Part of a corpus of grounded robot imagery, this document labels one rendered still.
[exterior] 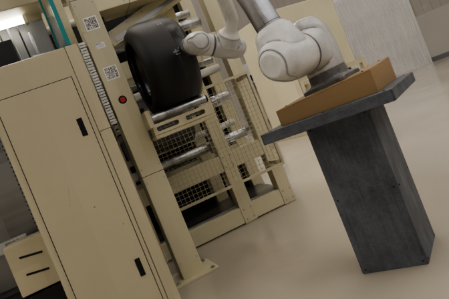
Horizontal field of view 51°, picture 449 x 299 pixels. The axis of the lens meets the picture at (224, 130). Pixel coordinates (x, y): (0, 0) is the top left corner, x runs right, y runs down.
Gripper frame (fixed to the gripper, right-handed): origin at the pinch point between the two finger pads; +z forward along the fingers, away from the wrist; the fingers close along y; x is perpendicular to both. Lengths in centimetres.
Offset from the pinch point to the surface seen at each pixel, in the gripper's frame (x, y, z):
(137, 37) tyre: -14.3, 14.7, 13.6
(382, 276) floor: 104, -15, -102
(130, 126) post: 29.8, 34.5, 18.9
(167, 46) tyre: -4.2, 3.2, 4.8
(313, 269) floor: 109, -6, -65
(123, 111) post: 20.7, 34.6, 20.2
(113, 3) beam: -41, 12, 56
